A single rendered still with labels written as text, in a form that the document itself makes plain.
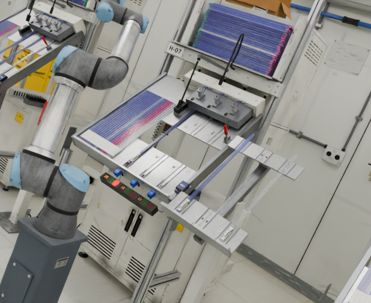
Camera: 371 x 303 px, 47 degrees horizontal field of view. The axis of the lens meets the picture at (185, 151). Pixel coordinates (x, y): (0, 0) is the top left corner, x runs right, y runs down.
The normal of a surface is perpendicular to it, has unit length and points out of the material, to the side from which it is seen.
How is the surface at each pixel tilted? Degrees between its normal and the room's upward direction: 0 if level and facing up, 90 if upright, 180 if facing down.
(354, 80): 90
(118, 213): 90
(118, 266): 90
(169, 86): 43
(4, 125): 90
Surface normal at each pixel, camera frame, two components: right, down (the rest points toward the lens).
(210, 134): -0.07, -0.72
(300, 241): -0.53, -0.07
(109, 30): 0.75, 0.41
